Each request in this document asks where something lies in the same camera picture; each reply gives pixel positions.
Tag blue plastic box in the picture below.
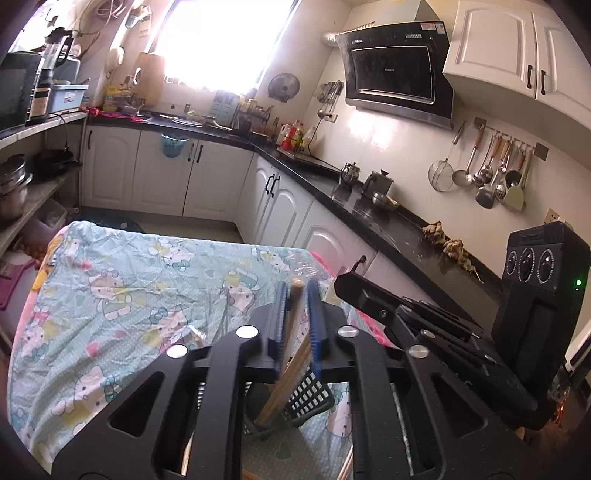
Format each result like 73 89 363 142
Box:
48 83 89 114

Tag small steel teapot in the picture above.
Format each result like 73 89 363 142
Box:
341 161 363 188

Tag large steel ladle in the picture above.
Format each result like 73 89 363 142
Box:
475 143 498 209

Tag black blender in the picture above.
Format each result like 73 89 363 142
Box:
28 28 75 125

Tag coiled white hose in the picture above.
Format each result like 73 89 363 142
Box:
76 0 134 47

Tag purple plastic bin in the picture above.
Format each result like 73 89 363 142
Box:
0 258 40 310

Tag black range hood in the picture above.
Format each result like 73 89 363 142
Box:
335 21 455 130

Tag black microwave oven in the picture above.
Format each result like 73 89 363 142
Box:
0 52 42 132

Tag blue hanging bin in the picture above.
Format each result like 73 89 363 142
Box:
160 133 185 159

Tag white hanging scoop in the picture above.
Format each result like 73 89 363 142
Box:
106 46 126 79

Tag round wall fan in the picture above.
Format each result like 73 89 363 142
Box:
268 73 301 102

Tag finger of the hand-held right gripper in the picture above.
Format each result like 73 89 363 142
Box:
333 272 539 423
399 300 492 365

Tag wall utensil rail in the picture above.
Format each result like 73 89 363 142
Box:
473 117 549 161

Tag pale green spatula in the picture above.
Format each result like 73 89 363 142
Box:
502 152 527 212

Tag pale cutting board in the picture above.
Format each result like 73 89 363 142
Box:
134 52 166 109

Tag teal knife rack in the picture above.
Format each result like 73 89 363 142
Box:
213 90 238 127

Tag pile of wooden chopsticks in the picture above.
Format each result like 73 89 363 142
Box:
254 332 315 428

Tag kitchen window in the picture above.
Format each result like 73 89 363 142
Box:
148 0 296 93

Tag white cabinets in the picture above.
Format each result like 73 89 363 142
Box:
81 124 462 324
442 0 591 116

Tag ginger root pile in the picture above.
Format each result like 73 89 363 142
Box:
422 222 476 273

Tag hanging small kitchen tools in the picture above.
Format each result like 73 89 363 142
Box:
318 80 345 118

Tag red label oil bottle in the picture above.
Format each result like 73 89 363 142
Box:
279 121 301 152

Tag green plastic utensil basket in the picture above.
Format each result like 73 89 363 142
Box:
196 364 335 437

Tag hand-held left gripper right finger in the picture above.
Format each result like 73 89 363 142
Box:
307 279 513 480

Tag large steel teapot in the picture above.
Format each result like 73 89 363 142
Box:
361 170 394 198

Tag white lower cabinets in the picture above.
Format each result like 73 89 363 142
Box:
81 124 462 324

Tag black dish rack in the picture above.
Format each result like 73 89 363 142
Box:
235 97 275 137

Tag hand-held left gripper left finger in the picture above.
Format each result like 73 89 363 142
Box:
51 279 291 480

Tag black frying pan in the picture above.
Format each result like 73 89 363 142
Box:
32 148 75 181

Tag black kitchen countertop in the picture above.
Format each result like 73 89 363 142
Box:
88 113 509 305

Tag metal shelf rack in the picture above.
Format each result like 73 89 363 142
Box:
0 111 88 259

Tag cartoon cat printed tablecloth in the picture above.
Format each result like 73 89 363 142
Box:
7 220 416 480

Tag light bamboo chopstick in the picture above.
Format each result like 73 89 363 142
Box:
276 278 306 393

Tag white upper cabinets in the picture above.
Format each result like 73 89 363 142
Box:
442 0 591 116

